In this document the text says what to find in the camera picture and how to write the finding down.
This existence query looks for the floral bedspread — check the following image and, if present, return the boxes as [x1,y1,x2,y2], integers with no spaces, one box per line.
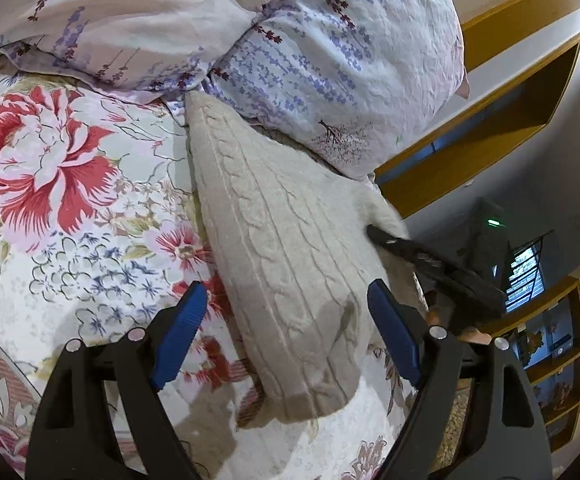
[0,65,414,479]

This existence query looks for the pink floral pillow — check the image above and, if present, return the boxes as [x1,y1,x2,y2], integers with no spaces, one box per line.
[203,0,469,179]

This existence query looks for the wooden shelf unit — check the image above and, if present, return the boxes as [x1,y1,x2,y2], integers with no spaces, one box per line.
[481,276,580,452]

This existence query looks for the beige cable-knit sweater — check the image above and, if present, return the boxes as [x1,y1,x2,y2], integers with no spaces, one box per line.
[186,91,427,422]

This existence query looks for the person's right hand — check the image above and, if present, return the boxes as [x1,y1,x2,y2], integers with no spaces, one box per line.
[426,310,492,346]

